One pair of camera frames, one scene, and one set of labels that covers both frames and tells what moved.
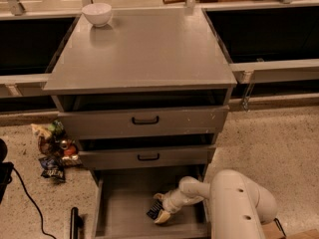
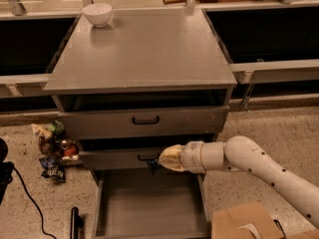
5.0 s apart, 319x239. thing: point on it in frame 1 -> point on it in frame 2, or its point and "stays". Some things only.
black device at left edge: x=5 y=169 stays
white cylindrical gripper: x=172 y=201 -> x=191 y=157
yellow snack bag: x=40 y=130 stays
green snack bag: x=57 y=127 stays
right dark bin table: x=272 y=50 stays
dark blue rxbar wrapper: x=156 y=209 -> x=154 y=165
